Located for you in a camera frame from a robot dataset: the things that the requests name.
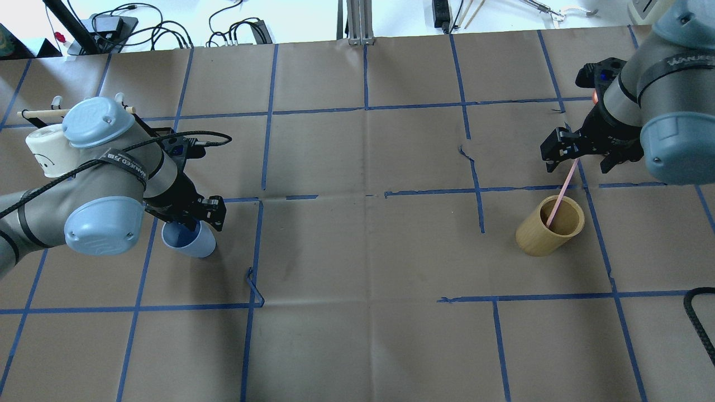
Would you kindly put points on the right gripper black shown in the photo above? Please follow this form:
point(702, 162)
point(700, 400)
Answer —
point(609, 136)

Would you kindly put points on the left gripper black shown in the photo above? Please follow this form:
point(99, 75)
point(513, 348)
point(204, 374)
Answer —
point(177, 196)

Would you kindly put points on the light blue plastic cup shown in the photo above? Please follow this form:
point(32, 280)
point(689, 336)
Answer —
point(202, 247)

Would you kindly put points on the pink chopstick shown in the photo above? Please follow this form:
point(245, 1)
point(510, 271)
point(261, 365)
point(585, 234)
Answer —
point(561, 194)

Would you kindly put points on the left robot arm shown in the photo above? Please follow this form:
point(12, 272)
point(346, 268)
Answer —
point(108, 169)

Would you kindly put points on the bamboo chopstick holder cup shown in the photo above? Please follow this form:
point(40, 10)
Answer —
point(554, 222)

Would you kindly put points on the wooden chopsticks on desk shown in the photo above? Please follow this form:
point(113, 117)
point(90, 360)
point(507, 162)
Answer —
point(467, 13)

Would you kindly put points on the grabber reach tool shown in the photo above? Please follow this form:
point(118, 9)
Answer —
point(557, 16)

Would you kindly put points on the white mug smiley face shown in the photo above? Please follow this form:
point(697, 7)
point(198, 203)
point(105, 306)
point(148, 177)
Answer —
point(52, 150)

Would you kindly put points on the monitor stand base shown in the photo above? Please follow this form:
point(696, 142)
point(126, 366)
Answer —
point(112, 43)

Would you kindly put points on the black power adapter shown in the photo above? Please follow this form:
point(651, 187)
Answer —
point(106, 24)

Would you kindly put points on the aluminium frame post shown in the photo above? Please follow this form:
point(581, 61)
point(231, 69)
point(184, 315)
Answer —
point(355, 22)

